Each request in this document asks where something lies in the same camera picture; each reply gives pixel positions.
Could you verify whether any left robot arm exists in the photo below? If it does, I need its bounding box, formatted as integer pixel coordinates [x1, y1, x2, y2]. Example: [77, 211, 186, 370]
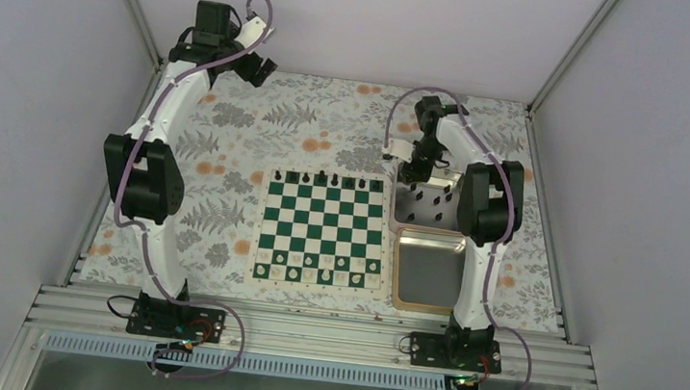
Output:
[103, 0, 277, 337]

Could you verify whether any empty gold-rimmed tin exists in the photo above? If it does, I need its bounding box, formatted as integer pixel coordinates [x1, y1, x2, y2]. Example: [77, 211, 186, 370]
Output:
[391, 227, 466, 316]

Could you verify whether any silver tin with pawns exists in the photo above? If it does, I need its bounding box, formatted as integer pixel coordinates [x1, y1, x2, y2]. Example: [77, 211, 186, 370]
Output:
[391, 169, 463, 232]

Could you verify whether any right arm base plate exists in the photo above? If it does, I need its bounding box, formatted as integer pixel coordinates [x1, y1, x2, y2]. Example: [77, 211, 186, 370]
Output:
[408, 331, 502, 375]

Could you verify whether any aluminium rail frame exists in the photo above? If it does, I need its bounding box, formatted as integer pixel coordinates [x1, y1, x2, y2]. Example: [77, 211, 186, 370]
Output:
[25, 285, 598, 387]

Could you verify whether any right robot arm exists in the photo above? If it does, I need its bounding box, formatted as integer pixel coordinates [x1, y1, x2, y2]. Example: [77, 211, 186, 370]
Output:
[396, 95, 524, 369]

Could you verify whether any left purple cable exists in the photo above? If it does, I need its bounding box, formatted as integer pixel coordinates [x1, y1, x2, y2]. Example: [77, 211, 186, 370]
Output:
[95, 0, 283, 387]

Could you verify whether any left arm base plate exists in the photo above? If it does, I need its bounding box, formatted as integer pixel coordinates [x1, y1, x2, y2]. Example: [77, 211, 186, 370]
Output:
[126, 299, 227, 343]

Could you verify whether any floral table mat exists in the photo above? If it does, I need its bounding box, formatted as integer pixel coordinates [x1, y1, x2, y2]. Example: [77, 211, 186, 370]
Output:
[77, 50, 587, 336]

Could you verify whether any green white chess board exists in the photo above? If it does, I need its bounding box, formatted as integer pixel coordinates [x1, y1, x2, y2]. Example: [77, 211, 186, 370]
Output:
[245, 166, 392, 299]

